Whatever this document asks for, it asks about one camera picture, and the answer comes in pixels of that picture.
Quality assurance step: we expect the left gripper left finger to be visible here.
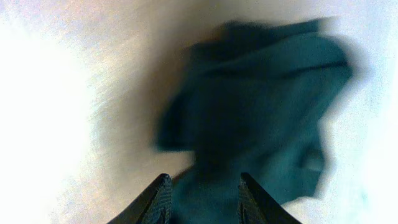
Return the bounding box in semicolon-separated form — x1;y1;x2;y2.
108;174;172;224

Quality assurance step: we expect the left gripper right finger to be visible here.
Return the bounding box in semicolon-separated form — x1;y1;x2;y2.
238;172;301;224

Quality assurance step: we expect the black t-shirt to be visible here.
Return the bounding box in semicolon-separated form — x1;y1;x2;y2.
157;19;353;223

